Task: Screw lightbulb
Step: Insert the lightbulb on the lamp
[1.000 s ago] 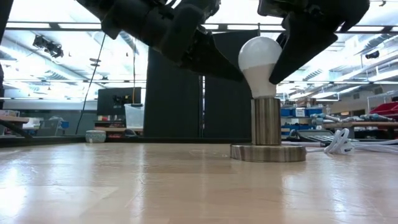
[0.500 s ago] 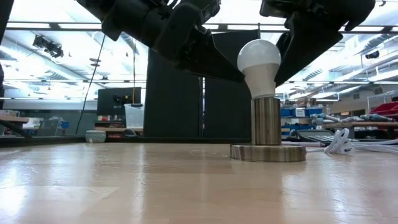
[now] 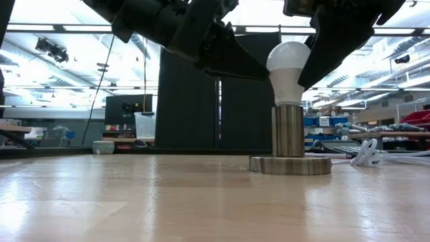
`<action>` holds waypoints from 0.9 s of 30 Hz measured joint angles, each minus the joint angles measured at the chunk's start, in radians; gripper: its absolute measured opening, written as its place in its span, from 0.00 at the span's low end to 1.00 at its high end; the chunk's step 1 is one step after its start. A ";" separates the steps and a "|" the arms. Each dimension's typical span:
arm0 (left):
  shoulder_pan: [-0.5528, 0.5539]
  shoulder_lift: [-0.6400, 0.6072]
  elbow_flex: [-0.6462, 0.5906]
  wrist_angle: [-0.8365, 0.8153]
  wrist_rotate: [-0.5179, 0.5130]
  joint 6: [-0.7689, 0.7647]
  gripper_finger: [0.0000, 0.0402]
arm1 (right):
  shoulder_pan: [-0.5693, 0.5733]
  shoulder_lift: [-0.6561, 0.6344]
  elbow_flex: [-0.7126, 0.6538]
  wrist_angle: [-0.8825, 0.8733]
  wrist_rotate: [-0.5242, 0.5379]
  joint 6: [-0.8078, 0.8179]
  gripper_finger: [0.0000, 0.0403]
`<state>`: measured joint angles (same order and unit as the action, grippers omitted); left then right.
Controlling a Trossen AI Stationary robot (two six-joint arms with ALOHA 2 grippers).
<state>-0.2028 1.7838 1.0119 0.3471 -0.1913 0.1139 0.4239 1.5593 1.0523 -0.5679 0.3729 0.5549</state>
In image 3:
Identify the black calculator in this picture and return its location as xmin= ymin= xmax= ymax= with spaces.
xmin=320 ymin=140 xmax=370 ymax=155

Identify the small round ceramic bowl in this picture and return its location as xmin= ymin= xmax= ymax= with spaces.
xmin=92 ymin=140 xmax=116 ymax=155

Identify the wooden workbench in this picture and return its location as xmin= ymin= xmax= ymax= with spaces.
xmin=349 ymin=130 xmax=430 ymax=151
xmin=0 ymin=124 xmax=33 ymax=151

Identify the white lightbulb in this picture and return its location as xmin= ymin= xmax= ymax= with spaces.
xmin=266 ymin=40 xmax=312 ymax=107

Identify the black hanging cable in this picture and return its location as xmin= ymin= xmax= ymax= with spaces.
xmin=81 ymin=33 xmax=116 ymax=146

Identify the black monitor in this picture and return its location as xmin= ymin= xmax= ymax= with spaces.
xmin=104 ymin=93 xmax=154 ymax=127

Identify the purple white pen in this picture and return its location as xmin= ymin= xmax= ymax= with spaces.
xmin=304 ymin=152 xmax=353 ymax=159

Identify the thin hanging cord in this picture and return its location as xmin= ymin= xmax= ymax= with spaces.
xmin=143 ymin=36 xmax=148 ymax=114

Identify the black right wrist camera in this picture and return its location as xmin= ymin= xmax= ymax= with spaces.
xmin=284 ymin=0 xmax=320 ymax=17

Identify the white lamp cord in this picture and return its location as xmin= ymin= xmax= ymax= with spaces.
xmin=331 ymin=138 xmax=430 ymax=168

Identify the red storage bin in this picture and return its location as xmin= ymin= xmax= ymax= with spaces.
xmin=399 ymin=110 xmax=430 ymax=126

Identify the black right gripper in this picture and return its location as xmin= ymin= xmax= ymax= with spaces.
xmin=298 ymin=0 xmax=407 ymax=90

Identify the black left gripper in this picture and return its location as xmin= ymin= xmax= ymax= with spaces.
xmin=157 ymin=0 xmax=269 ymax=81

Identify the black divider panel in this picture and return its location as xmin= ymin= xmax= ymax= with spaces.
xmin=155 ymin=46 xmax=218 ymax=151
xmin=220 ymin=32 xmax=282 ymax=151

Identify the brushed metal lamp base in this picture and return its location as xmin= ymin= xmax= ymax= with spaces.
xmin=249 ymin=104 xmax=333 ymax=176

